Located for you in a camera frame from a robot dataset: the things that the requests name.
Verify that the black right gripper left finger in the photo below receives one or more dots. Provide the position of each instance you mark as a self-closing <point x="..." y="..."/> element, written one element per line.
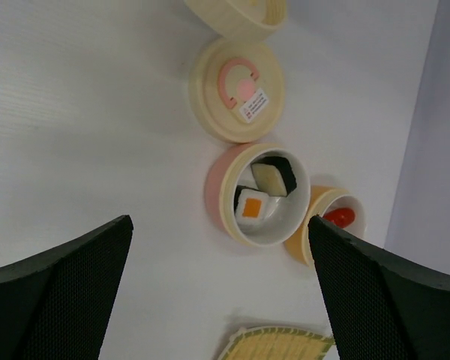
<point x="57" y="303"/>

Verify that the bamboo sushi mat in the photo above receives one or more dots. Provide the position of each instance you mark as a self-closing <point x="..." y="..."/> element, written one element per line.
<point x="276" y="343"/>

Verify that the sushi roll green centre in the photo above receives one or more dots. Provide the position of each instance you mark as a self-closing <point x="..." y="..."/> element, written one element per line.
<point x="274" y="175"/>

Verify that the cream lid with pink ring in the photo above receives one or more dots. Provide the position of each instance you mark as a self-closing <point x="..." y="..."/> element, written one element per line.
<point x="236" y="90"/>

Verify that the pink lunch box bowl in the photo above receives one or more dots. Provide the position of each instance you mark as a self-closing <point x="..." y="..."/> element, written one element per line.
<point x="284" y="214"/>

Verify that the red sausage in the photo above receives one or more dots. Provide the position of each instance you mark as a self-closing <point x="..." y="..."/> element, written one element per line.
<point x="341" y="217"/>

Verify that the sushi roll orange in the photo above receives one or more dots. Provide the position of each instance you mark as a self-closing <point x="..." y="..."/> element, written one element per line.
<point x="250" y="207"/>

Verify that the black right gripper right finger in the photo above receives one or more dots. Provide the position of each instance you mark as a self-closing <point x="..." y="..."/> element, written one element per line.
<point x="380" y="305"/>

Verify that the orange lunch box bowl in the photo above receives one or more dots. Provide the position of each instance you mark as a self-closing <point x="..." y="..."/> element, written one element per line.
<point x="336" y="205"/>

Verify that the cream plain lid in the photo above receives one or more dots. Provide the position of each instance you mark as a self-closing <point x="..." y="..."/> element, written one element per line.
<point x="248" y="21"/>

